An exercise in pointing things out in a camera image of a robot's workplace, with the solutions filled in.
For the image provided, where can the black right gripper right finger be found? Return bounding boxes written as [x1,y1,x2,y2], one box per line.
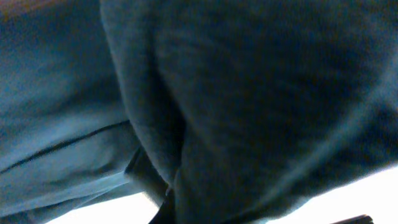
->
[332,215,374,224]

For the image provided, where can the dark green t-shirt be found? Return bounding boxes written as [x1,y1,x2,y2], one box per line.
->
[1,0,397,223]

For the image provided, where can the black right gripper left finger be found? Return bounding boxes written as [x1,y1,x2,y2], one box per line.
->
[149,190,176,224]

